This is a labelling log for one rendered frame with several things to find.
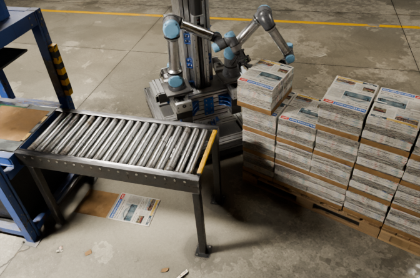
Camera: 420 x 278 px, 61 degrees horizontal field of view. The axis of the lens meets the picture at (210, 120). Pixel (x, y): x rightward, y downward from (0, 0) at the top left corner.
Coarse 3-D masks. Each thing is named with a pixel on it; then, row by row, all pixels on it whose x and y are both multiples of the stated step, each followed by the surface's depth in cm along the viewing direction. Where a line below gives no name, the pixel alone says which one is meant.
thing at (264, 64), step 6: (258, 60) 280; (264, 60) 279; (252, 66) 273; (258, 66) 273; (264, 66) 272; (270, 66) 271; (276, 66) 271; (282, 66) 270; (288, 66) 270; (276, 72) 264; (282, 72) 263; (288, 72) 263; (288, 78) 266; (288, 84) 273; (288, 90) 277
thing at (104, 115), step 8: (56, 112) 287; (72, 112) 283; (80, 112) 282; (88, 112) 282; (96, 112) 281; (104, 112) 280; (120, 120) 274; (128, 120) 272; (136, 120) 270; (144, 120) 270; (152, 120) 269; (160, 120) 269; (168, 120) 268; (184, 128) 263; (192, 128) 261; (200, 128) 259; (208, 128) 258; (216, 128) 257; (208, 136) 262; (216, 136) 260
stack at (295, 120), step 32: (288, 96) 279; (256, 128) 277; (288, 128) 260; (256, 160) 298; (288, 160) 277; (320, 160) 259; (352, 160) 243; (384, 160) 229; (320, 192) 277; (352, 192) 259; (384, 192) 242; (352, 224) 278
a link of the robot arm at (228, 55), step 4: (228, 48) 302; (224, 52) 299; (228, 52) 297; (232, 52) 297; (224, 56) 300; (228, 56) 297; (232, 56) 297; (224, 60) 303; (228, 60) 299; (236, 60) 301; (224, 64) 306; (228, 64) 302; (236, 64) 304
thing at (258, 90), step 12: (252, 72) 266; (240, 84) 260; (252, 84) 253; (264, 84) 252; (276, 84) 251; (240, 96) 267; (252, 96) 260; (264, 96) 254; (276, 96) 258; (264, 108) 259
